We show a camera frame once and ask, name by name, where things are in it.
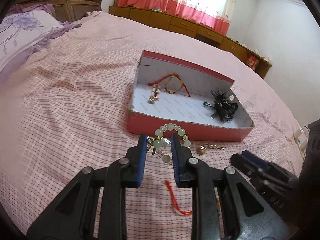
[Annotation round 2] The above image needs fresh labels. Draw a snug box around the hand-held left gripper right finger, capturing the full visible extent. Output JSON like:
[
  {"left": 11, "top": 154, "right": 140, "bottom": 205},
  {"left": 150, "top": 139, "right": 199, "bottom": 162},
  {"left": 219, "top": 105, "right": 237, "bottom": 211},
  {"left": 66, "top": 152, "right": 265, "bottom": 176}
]
[{"left": 171, "top": 133, "right": 292, "bottom": 240}]

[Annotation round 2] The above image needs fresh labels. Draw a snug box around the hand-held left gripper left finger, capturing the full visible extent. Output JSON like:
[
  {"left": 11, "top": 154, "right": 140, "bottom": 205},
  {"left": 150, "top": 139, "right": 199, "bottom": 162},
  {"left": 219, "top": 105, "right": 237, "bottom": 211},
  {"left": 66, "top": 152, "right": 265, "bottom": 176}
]
[{"left": 26, "top": 134, "right": 148, "bottom": 240}]

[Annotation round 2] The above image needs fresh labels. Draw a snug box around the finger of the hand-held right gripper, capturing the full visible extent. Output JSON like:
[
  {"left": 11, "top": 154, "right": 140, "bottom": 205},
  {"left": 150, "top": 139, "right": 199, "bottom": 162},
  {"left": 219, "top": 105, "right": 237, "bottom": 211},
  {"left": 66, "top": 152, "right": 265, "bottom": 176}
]
[
  {"left": 230, "top": 154, "right": 263, "bottom": 180},
  {"left": 241, "top": 151, "right": 270, "bottom": 171}
]

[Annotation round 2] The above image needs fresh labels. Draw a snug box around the pink cardboard box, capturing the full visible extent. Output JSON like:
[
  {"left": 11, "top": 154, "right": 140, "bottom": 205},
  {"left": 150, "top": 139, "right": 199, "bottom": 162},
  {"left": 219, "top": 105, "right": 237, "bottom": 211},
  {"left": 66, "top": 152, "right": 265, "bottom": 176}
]
[{"left": 126, "top": 50, "right": 255, "bottom": 142}]

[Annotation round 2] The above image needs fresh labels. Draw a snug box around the pale green bead bracelet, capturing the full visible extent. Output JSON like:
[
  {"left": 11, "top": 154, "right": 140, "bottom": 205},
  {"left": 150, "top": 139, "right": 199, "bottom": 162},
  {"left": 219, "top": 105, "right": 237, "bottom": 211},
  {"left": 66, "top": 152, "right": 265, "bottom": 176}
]
[{"left": 146, "top": 122, "right": 192, "bottom": 165}]

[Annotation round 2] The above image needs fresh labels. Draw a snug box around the black feather hair accessory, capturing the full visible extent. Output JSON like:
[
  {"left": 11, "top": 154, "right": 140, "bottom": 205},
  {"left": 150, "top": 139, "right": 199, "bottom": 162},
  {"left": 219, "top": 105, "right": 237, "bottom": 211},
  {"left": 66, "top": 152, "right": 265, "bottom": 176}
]
[{"left": 202, "top": 89, "right": 239, "bottom": 123}]

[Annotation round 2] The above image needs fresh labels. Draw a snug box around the white hair clip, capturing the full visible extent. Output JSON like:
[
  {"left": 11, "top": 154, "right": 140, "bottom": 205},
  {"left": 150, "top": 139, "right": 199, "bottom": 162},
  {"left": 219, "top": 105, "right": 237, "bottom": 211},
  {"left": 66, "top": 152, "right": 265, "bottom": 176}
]
[{"left": 149, "top": 84, "right": 160, "bottom": 104}]

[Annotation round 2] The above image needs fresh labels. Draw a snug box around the rainbow bead red string bracelet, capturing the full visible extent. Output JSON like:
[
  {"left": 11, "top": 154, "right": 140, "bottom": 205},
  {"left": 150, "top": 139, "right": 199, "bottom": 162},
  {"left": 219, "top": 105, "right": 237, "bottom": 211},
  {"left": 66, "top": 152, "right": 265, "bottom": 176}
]
[
  {"left": 164, "top": 181, "right": 222, "bottom": 215},
  {"left": 148, "top": 74, "right": 191, "bottom": 97}
]

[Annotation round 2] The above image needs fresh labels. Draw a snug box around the gold charm with pearls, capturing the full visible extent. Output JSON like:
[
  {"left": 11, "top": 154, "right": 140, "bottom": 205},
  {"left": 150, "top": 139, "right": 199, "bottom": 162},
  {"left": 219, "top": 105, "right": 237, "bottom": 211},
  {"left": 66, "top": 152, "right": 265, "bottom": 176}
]
[{"left": 196, "top": 144, "right": 224, "bottom": 155}]

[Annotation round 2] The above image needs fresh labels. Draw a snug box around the white power strip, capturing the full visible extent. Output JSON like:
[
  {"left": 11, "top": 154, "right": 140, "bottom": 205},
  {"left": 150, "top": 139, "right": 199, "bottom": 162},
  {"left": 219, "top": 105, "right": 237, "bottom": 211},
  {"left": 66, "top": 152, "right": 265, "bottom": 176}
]
[{"left": 294, "top": 127, "right": 308, "bottom": 157}]

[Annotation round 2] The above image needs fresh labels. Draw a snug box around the red gift box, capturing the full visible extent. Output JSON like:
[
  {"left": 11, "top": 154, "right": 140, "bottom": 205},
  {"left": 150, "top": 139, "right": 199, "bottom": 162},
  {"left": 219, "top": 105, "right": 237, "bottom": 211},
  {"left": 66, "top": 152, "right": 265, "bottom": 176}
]
[{"left": 246, "top": 54, "right": 259, "bottom": 69}]

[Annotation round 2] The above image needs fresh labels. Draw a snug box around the long wooden cabinet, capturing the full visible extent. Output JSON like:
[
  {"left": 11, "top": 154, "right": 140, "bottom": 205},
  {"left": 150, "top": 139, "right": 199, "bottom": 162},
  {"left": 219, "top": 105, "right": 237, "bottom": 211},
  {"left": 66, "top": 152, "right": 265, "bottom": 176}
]
[{"left": 109, "top": 5, "right": 272, "bottom": 79}]

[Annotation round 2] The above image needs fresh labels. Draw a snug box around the floral pink curtain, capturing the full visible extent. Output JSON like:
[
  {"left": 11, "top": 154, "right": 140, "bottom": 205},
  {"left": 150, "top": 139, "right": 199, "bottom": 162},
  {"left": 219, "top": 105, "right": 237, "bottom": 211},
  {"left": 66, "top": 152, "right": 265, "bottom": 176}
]
[{"left": 114, "top": 0, "right": 237, "bottom": 37}]

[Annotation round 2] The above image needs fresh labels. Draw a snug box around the brown wooden headboard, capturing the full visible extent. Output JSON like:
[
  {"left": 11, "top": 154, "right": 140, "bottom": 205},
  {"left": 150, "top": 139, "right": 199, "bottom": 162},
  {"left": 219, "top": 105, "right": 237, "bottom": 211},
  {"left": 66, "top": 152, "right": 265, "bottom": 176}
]
[{"left": 12, "top": 0, "right": 105, "bottom": 23}]

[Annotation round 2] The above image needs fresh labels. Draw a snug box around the purple floral pillow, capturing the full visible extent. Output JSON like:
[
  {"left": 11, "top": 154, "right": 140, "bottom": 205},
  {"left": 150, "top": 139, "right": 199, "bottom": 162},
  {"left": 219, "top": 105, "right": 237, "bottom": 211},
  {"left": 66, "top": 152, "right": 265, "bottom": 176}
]
[{"left": 0, "top": 4, "right": 82, "bottom": 85}]

